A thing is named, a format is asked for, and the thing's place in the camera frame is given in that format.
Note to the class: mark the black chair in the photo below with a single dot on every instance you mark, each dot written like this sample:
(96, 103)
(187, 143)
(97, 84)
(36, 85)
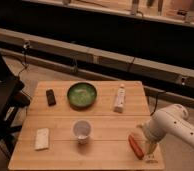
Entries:
(11, 100)

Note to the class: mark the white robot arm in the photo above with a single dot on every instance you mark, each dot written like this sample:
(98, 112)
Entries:
(172, 119)

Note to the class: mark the green bowl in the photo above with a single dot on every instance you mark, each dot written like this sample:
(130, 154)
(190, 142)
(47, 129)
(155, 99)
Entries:
(81, 95)

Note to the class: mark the black rectangular block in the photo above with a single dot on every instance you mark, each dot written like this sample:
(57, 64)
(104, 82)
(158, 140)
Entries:
(50, 97)

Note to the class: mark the red pepper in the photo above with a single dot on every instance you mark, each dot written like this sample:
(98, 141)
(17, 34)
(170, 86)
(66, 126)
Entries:
(135, 147)

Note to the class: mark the white sponge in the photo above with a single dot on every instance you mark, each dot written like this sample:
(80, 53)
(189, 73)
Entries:
(42, 139)

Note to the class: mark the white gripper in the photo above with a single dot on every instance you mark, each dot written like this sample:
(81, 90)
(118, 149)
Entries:
(153, 134)

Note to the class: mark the white tube bottle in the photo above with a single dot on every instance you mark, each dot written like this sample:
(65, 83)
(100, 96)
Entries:
(120, 98)

